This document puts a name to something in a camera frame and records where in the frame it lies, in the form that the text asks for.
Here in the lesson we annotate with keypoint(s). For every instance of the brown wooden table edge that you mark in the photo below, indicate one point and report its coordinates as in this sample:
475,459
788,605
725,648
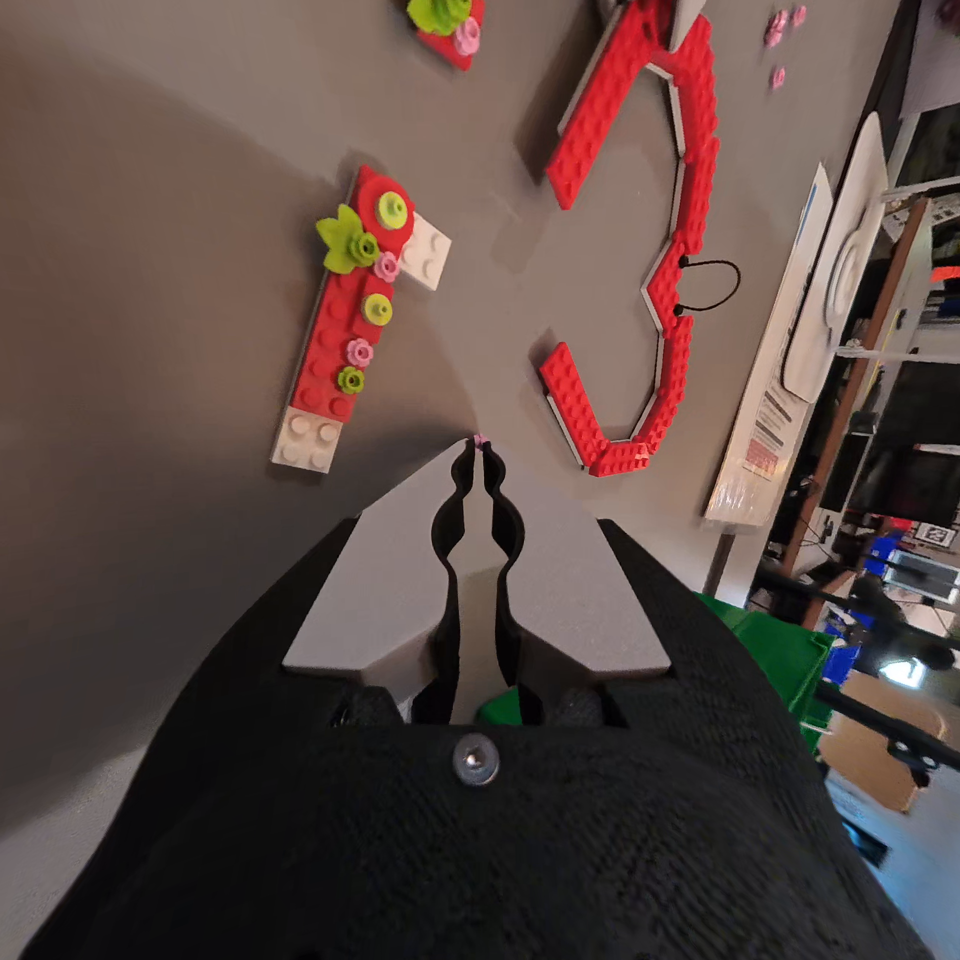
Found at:
862,375

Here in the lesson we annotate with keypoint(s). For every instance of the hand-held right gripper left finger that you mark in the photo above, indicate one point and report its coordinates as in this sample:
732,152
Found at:
360,600

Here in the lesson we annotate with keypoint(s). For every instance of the white cardboard envelope red label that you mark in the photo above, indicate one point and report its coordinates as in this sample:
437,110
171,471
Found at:
780,360

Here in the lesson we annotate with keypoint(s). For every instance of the green plastic bin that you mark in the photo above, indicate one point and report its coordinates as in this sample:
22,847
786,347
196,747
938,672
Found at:
724,601
787,660

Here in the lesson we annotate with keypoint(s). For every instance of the long red flowered lego segment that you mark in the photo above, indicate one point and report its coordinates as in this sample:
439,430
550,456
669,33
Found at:
337,337

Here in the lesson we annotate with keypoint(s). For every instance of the brown cardboard box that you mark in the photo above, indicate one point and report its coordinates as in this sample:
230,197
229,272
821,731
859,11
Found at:
877,735

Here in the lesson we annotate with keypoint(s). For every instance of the blue storage bin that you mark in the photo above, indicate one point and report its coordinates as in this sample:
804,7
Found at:
889,547

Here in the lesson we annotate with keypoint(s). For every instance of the short red flowered lego segment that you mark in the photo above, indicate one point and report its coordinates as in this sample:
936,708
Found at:
454,46

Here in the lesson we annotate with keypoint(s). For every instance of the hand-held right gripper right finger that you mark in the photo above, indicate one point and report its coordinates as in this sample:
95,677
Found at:
585,600

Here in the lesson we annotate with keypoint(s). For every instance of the tilting overbed table top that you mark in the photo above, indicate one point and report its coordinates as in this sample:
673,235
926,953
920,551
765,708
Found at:
855,225

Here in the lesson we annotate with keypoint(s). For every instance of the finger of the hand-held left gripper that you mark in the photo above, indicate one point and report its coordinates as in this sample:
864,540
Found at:
611,4
686,19

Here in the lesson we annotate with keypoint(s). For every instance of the red lego wreath frame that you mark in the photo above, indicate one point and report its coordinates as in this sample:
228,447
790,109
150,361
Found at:
697,150

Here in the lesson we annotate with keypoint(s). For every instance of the black stand bars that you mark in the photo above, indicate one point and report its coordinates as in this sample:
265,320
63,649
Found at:
862,592

